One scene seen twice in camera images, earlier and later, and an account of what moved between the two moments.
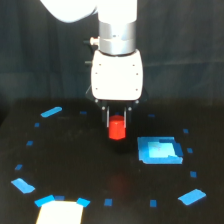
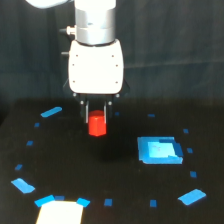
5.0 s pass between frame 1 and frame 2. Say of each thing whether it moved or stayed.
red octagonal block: moved
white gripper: moved
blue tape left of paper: stayed
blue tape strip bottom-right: stayed
